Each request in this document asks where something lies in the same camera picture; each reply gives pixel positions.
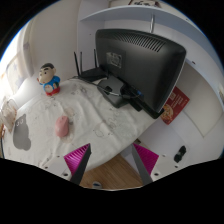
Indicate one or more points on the red pizza flyer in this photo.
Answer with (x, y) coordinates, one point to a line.
(174, 105)

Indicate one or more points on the pink computer mouse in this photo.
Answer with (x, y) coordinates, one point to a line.
(62, 126)

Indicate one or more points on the cartoon boy figurine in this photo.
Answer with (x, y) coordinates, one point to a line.
(48, 79)

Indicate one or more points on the black wall plug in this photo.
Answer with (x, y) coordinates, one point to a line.
(179, 155)

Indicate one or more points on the white patterned table cloth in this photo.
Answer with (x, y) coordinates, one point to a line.
(92, 120)

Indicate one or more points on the black computer monitor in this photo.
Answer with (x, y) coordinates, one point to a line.
(141, 68)

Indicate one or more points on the beige item at left edge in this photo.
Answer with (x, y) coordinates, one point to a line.
(8, 115)

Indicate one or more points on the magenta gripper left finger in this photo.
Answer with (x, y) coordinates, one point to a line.
(77, 161)

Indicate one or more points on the grey bear-shaped mouse pad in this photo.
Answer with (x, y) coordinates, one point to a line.
(21, 138)

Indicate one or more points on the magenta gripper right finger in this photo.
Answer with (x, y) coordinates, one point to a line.
(145, 161)

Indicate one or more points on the black wifi router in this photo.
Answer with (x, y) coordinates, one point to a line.
(91, 75)

